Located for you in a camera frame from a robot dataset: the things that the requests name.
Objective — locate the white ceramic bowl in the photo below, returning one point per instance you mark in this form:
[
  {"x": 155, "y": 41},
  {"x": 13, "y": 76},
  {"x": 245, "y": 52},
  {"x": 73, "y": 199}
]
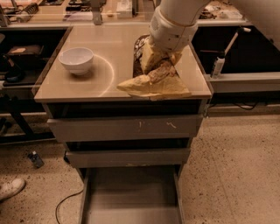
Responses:
[{"x": 77, "y": 60}]

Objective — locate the black desk lamp base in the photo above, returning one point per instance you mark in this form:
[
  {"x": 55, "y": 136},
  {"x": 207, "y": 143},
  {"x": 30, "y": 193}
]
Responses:
[{"x": 14, "y": 73}]

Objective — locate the small dark floor gadget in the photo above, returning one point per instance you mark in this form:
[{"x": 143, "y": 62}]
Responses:
[{"x": 35, "y": 159}]

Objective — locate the grey drawer cabinet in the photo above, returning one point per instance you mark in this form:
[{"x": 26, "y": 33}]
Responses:
[{"x": 94, "y": 94}]

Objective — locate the brown sea salt chip bag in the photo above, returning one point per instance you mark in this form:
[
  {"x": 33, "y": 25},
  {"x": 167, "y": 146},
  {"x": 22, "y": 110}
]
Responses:
[{"x": 162, "y": 82}]

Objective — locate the top grey drawer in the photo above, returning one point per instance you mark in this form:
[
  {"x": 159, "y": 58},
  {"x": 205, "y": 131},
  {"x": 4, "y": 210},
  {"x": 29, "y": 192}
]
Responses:
[{"x": 125, "y": 128}]

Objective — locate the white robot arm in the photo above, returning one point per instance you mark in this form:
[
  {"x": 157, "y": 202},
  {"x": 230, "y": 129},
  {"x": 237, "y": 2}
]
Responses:
[{"x": 263, "y": 14}]

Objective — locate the white shoe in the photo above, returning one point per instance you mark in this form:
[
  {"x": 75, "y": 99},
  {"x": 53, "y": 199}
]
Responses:
[{"x": 10, "y": 189}]

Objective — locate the middle grey drawer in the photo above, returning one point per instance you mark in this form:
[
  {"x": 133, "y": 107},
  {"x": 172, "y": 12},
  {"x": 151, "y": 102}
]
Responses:
[{"x": 122, "y": 158}]

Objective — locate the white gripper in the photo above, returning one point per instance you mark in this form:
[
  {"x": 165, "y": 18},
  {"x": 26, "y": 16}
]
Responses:
[{"x": 171, "y": 34}]

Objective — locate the white bottle with long nozzle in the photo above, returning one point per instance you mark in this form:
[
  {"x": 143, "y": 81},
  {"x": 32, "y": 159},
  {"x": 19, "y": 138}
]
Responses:
[{"x": 220, "y": 60}]

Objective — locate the open bottom grey drawer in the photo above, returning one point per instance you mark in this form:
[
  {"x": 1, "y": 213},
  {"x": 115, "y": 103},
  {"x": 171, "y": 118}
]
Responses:
[{"x": 131, "y": 195}]

